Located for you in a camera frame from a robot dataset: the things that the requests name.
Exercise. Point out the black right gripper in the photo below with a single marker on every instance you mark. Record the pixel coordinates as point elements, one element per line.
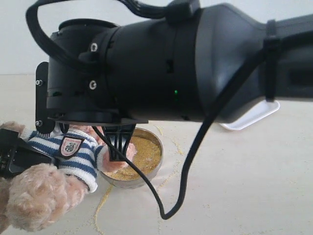
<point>118,127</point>

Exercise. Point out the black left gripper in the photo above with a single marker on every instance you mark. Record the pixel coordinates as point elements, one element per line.
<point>16,155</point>

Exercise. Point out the teddy bear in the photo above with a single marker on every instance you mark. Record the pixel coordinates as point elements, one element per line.
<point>42,194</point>

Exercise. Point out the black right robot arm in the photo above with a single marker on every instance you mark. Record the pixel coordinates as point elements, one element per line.
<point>187,64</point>

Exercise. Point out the steel bowl of millet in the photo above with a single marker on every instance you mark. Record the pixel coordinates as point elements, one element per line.
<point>148,160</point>

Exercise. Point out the white rectangular plastic tray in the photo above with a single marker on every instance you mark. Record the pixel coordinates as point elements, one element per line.
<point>258,112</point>

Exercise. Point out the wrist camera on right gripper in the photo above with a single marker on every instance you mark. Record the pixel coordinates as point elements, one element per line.
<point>44,125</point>

